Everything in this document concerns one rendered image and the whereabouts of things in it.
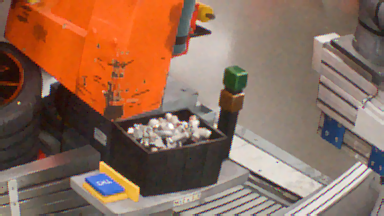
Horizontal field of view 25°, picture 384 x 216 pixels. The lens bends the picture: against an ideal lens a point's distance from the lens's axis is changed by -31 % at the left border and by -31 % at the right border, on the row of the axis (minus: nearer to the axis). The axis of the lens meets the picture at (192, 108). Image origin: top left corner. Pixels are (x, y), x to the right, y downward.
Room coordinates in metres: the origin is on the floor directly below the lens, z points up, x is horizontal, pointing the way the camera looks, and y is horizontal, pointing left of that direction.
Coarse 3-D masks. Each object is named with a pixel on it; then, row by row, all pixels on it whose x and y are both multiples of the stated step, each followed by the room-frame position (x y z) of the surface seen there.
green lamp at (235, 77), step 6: (234, 66) 2.32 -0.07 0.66; (228, 72) 2.29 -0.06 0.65; (234, 72) 2.29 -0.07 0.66; (240, 72) 2.29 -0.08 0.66; (246, 72) 2.30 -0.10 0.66; (228, 78) 2.29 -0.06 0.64; (234, 78) 2.28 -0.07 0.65; (240, 78) 2.28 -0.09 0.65; (246, 78) 2.30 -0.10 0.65; (228, 84) 2.29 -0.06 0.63; (234, 84) 2.28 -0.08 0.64; (240, 84) 2.29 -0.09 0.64; (246, 84) 2.30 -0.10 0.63; (234, 90) 2.28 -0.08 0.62
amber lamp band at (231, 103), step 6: (222, 90) 2.30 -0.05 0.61; (222, 96) 2.29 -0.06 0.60; (228, 96) 2.28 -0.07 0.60; (234, 96) 2.28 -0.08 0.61; (240, 96) 2.29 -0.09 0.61; (222, 102) 2.29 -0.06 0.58; (228, 102) 2.28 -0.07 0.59; (234, 102) 2.28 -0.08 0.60; (240, 102) 2.30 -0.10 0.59; (222, 108) 2.29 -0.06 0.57; (228, 108) 2.28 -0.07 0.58; (234, 108) 2.28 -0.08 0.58; (240, 108) 2.30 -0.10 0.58
